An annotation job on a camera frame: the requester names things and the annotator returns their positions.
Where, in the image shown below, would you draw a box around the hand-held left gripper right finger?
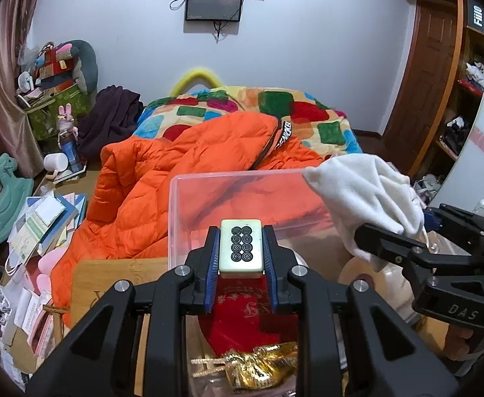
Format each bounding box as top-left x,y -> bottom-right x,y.
262,225 -> 460,397

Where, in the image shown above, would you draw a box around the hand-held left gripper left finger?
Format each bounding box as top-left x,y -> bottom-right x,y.
25,227 -> 222,397

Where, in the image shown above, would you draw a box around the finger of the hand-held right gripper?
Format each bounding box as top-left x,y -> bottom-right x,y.
424,204 -> 484,254
353,222 -> 484,332

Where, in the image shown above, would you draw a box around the mahjong tile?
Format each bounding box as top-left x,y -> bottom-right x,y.
219,218 -> 264,279

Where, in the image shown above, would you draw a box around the clear plastic storage box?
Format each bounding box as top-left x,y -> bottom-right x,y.
168,168 -> 391,286

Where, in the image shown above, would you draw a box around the white cloth pouch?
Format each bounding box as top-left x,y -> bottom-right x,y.
302,154 -> 425,271

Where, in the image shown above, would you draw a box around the person's right hand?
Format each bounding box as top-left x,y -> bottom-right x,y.
444,325 -> 484,360

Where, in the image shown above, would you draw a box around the white panel with pink print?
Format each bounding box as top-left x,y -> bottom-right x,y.
424,25 -> 484,216

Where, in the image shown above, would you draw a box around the tape roll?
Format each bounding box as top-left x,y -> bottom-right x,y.
337,254 -> 416,327

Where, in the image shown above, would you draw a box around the white shoes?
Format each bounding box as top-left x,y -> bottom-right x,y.
411,174 -> 445,199

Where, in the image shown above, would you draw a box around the red velvet pouch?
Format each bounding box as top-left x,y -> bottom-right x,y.
201,275 -> 301,358

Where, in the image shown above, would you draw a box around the black item on shelf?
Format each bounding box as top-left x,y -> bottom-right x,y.
444,116 -> 472,154

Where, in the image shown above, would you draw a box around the red book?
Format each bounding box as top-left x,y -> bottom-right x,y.
457,78 -> 484,96

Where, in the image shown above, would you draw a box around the gold foil pouch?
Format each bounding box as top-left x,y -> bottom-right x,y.
191,341 -> 300,390

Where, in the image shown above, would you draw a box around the white figurine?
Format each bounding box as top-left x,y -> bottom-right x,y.
465,61 -> 484,87

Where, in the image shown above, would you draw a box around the wooden desk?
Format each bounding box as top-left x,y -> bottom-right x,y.
70,232 -> 451,397

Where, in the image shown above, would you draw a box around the orange down jacket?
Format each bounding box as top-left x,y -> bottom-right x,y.
51,112 -> 338,327

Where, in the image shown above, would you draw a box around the wooden door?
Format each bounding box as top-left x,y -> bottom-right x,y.
383,0 -> 458,174

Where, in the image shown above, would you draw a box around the wooden shelf unit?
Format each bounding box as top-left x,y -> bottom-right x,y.
407,0 -> 484,183

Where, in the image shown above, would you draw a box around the black printed box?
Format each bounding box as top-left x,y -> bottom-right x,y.
466,0 -> 484,38

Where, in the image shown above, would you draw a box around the colourful patchwork blanket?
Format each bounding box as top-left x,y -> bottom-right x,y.
134,85 -> 364,170

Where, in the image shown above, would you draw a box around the pile of books and papers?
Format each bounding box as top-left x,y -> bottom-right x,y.
0,192 -> 89,340

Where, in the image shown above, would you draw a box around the dark purple clothing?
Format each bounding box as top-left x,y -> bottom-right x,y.
77,85 -> 144,162

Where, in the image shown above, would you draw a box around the white mug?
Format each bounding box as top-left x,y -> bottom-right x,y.
44,153 -> 71,179

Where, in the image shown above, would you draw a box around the yellow curved headboard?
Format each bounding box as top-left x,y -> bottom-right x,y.
172,67 -> 226,97

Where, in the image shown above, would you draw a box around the pink bunny bottle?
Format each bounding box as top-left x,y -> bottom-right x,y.
56,103 -> 79,170

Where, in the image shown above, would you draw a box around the teal rocking horse toy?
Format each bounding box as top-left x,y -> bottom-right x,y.
0,153 -> 35,245

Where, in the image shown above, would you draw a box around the green patterned box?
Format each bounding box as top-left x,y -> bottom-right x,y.
27,85 -> 92,141

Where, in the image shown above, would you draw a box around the grey plush cushion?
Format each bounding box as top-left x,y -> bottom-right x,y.
58,40 -> 99,94

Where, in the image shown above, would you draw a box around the small black monitor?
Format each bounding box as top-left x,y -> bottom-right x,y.
184,0 -> 244,22

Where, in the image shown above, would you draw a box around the black cable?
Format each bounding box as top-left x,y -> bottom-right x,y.
213,20 -> 231,43

